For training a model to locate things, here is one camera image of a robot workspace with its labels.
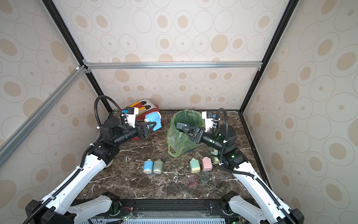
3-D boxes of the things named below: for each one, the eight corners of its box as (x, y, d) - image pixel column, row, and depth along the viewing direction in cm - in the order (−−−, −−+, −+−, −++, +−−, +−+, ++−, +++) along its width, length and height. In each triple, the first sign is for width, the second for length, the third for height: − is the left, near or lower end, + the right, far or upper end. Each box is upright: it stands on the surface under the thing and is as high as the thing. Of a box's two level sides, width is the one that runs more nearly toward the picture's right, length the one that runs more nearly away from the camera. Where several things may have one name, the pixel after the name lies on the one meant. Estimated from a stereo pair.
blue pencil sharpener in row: (145, 176, 87) (142, 171, 81) (147, 164, 92) (144, 158, 86) (153, 176, 87) (151, 171, 81) (155, 164, 92) (153, 158, 86)
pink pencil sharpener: (202, 172, 88) (203, 168, 82) (201, 161, 92) (202, 156, 87) (210, 172, 88) (212, 168, 82) (209, 161, 92) (210, 156, 87)
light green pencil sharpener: (190, 174, 87) (191, 169, 82) (190, 163, 92) (190, 157, 86) (199, 174, 87) (200, 169, 82) (198, 163, 92) (199, 157, 86)
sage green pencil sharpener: (154, 175, 87) (152, 171, 81) (156, 164, 92) (154, 159, 86) (162, 175, 87) (161, 171, 81) (163, 164, 92) (162, 159, 86)
